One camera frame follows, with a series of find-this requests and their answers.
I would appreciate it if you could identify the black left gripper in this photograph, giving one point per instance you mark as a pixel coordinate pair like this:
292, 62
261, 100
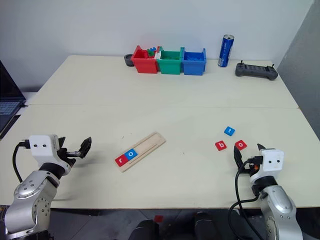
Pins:
65, 157

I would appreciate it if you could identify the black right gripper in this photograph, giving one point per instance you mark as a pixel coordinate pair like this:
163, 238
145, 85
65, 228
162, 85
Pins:
252, 165

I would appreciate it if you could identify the red letter o tile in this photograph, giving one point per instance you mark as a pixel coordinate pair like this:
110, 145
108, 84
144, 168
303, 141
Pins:
241, 145

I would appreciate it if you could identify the red letter b tile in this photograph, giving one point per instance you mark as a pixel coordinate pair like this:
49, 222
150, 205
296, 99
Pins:
221, 146

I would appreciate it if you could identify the wooden letter tray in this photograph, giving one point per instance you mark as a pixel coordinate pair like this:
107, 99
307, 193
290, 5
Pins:
147, 146

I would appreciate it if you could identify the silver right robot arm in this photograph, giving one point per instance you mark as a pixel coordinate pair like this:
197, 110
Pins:
277, 205

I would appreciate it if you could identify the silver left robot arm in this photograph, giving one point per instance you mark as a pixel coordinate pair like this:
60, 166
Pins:
27, 192

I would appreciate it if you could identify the blue letter t tile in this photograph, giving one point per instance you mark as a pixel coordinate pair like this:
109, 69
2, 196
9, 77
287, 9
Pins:
229, 131

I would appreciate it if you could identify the red letter r tile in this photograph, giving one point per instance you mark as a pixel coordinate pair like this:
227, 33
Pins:
121, 161

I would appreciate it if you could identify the blue letter o tile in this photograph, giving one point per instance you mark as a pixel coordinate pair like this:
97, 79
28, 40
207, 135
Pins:
131, 155

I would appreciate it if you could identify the black laptop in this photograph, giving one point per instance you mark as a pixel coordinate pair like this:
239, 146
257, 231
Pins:
8, 100

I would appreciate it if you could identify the dark grey remote controller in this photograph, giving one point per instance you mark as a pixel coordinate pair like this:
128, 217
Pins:
256, 71

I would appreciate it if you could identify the dark rounded shape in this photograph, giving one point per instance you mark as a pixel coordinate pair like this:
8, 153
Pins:
206, 226
143, 230

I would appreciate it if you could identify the black round holder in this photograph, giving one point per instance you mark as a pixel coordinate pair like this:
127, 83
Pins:
128, 61

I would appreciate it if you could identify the blue plastic bin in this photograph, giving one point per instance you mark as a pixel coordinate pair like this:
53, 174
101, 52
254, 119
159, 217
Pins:
193, 67

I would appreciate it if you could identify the blue drink can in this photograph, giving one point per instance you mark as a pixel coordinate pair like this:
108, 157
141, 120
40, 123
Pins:
225, 51

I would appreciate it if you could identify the red plastic bin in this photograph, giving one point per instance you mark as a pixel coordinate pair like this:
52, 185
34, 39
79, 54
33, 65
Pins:
145, 65

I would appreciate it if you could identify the blue bricks pile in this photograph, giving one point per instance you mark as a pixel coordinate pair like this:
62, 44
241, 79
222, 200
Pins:
193, 57

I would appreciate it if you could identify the small red floor object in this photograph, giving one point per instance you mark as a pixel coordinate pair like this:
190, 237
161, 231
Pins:
158, 218

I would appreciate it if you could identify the green plastic bin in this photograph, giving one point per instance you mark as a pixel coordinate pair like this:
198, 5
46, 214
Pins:
170, 66

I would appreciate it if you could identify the green toy brick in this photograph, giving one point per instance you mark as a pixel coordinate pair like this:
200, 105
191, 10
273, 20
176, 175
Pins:
150, 53

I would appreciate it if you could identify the white and red small box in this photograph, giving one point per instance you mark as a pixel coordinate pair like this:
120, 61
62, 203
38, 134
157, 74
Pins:
158, 55

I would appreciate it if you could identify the small blue toy brick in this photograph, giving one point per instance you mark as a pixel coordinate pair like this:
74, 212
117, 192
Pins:
153, 49

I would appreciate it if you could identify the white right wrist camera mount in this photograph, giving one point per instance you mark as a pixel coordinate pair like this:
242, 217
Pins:
273, 161

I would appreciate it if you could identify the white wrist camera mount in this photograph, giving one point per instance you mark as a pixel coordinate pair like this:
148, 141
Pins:
273, 161
42, 152

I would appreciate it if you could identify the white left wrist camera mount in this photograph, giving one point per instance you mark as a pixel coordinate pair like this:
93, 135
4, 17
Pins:
42, 152

